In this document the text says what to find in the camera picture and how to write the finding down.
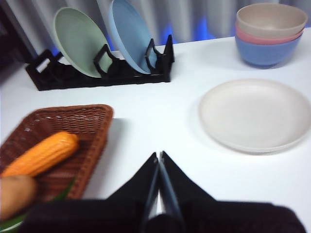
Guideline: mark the orange corn cob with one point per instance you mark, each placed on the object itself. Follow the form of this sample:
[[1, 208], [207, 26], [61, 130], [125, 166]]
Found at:
[[43, 153]]

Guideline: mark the beige bowl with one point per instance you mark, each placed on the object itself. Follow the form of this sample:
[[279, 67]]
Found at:
[[269, 19]]

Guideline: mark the pink bowl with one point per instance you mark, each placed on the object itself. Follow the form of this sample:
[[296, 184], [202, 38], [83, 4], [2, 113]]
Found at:
[[245, 36]]

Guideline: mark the blue bowl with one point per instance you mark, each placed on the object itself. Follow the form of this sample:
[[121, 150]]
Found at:
[[264, 54]]

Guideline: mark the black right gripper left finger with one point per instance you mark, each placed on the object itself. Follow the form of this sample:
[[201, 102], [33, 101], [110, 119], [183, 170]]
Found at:
[[141, 182]]

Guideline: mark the brown wicker basket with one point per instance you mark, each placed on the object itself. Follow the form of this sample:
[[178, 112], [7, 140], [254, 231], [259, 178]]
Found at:
[[92, 136]]

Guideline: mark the green cucumber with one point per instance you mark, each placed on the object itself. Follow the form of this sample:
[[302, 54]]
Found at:
[[66, 190]]

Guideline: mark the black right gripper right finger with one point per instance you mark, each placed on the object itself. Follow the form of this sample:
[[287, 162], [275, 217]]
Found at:
[[179, 182]]

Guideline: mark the black dish rack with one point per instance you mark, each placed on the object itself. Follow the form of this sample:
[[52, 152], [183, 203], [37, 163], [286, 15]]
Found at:
[[73, 82]]

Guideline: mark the tan potato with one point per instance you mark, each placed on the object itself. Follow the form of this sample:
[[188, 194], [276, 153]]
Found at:
[[14, 194]]

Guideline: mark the pale green plate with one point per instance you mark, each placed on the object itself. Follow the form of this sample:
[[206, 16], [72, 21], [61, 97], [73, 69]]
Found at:
[[77, 38]]

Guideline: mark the light blue plate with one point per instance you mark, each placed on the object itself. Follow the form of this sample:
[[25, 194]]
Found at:
[[128, 36]]

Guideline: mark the black metal shelf rack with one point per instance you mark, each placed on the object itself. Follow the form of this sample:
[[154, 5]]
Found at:
[[9, 48]]

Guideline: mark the cream white plate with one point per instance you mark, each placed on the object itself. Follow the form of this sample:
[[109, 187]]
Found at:
[[252, 114]]

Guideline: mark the grey curtain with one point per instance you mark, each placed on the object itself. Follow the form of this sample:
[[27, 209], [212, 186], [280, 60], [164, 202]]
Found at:
[[194, 14]]

